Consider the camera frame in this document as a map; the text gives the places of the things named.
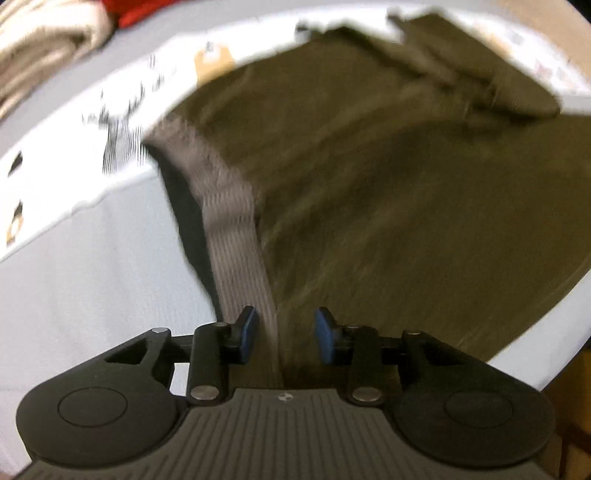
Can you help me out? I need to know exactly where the grey printed bed sheet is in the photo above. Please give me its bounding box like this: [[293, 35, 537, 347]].
[[0, 0, 591, 476]]

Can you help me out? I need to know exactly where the cream folded blanket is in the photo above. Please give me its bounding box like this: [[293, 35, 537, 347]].
[[1, 1, 115, 118]]

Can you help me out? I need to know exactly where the red folded blanket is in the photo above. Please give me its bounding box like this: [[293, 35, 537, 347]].
[[101, 0, 178, 29]]

